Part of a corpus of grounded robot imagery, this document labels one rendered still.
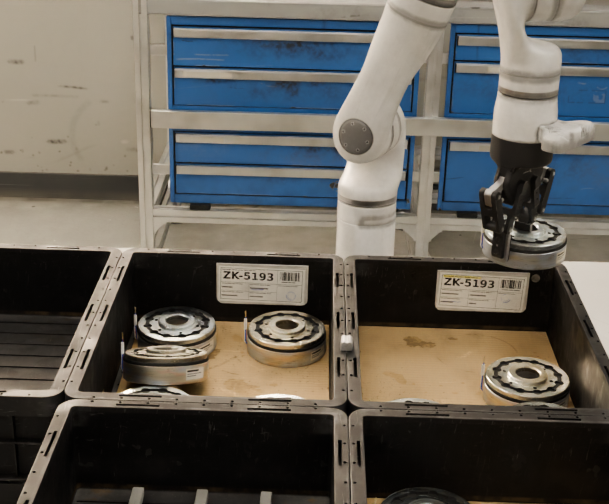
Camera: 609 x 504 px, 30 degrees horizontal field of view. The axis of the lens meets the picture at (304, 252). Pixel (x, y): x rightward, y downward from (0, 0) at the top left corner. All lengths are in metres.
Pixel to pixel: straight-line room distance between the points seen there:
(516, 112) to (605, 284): 0.80
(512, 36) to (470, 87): 1.99
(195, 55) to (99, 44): 0.98
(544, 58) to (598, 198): 2.17
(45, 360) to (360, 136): 0.56
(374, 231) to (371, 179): 0.08
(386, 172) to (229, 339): 0.40
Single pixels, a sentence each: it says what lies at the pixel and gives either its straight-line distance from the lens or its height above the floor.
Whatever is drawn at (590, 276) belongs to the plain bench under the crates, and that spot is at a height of 0.70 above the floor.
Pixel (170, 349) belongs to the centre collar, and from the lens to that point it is 1.42.
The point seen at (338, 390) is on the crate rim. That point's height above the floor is 0.93.
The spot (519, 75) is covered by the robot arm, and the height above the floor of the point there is 1.22.
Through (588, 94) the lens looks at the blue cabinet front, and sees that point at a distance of 3.38.
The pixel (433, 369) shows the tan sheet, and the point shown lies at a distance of 1.48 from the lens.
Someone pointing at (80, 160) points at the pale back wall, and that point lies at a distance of 4.35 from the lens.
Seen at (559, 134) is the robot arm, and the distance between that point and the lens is 1.32.
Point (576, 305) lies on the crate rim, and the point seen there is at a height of 0.93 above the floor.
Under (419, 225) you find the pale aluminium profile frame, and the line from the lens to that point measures 3.41.
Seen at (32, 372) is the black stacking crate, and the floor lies 0.83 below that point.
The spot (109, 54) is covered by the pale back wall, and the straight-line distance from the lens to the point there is 4.21.
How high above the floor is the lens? 1.55
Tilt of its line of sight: 23 degrees down
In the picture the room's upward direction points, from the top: 2 degrees clockwise
